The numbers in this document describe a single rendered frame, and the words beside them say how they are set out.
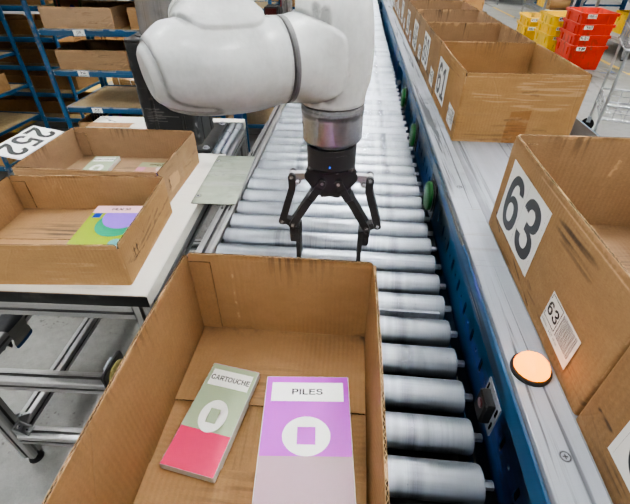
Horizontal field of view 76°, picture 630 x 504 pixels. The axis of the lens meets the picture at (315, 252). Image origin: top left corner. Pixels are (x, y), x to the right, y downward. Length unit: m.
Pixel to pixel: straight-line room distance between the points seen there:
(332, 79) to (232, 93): 0.13
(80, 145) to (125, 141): 0.15
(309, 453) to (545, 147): 0.59
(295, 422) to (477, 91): 0.88
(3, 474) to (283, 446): 1.28
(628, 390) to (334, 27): 0.48
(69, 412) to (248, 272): 1.20
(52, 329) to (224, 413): 1.51
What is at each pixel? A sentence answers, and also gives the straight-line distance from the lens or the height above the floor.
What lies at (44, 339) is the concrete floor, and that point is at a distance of 2.03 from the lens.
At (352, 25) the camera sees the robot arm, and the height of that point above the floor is 1.22.
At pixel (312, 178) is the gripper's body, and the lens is 0.65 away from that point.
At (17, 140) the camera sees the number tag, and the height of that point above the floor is 0.86.
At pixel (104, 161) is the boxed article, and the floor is 0.77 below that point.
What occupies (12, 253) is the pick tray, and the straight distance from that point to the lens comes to 0.95.
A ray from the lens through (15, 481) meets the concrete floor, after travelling 1.67.
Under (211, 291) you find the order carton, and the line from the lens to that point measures 0.67.
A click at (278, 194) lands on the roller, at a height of 0.75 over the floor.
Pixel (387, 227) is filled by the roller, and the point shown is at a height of 0.75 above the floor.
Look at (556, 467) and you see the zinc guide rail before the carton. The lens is 0.50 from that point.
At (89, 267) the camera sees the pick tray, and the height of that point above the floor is 0.80.
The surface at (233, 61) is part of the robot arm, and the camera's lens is 0.49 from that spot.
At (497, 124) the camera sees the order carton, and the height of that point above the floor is 0.93.
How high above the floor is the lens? 1.29
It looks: 38 degrees down
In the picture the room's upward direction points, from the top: straight up
